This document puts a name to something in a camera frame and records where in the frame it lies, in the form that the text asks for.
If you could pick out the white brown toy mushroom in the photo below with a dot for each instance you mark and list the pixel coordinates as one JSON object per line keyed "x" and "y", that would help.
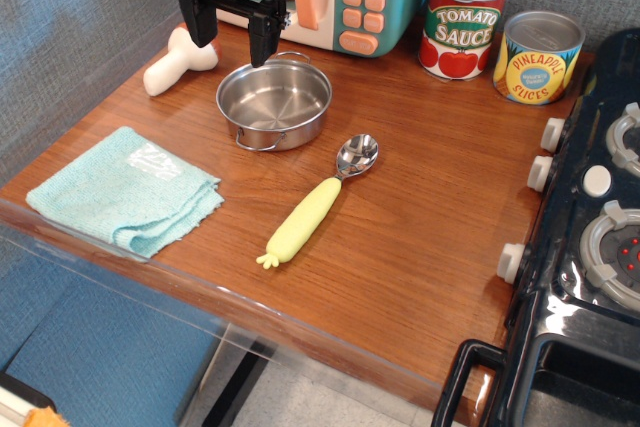
{"x": 182, "y": 55}

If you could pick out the silver metal pot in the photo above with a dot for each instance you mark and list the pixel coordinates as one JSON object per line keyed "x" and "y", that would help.
{"x": 279, "y": 106}

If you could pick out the light blue folded cloth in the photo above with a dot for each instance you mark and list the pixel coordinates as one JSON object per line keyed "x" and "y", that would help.
{"x": 129, "y": 193}

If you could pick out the tomato sauce can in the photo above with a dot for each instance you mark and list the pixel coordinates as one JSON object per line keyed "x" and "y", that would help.
{"x": 457, "y": 37}

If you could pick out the pineapple slices can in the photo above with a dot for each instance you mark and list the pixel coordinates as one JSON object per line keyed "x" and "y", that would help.
{"x": 538, "y": 53}

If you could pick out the white stove knob top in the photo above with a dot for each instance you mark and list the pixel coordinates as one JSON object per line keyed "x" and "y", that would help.
{"x": 552, "y": 134}

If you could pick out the white stove knob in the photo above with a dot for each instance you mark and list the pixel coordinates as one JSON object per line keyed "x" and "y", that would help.
{"x": 509, "y": 261}
{"x": 552, "y": 134}
{"x": 539, "y": 173}

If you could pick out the white stove knob middle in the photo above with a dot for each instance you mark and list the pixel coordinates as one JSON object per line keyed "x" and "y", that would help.
{"x": 539, "y": 173}

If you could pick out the white stove knob bottom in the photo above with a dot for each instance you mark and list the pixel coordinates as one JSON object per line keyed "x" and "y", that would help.
{"x": 509, "y": 261}

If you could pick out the orange fuzzy object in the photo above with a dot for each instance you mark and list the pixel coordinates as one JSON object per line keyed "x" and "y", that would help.
{"x": 44, "y": 417}

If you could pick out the black toy stove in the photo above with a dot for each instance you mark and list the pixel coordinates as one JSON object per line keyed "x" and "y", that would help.
{"x": 571, "y": 356}

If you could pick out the spoon with yellow handle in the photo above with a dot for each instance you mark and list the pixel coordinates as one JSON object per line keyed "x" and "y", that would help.
{"x": 354, "y": 158}

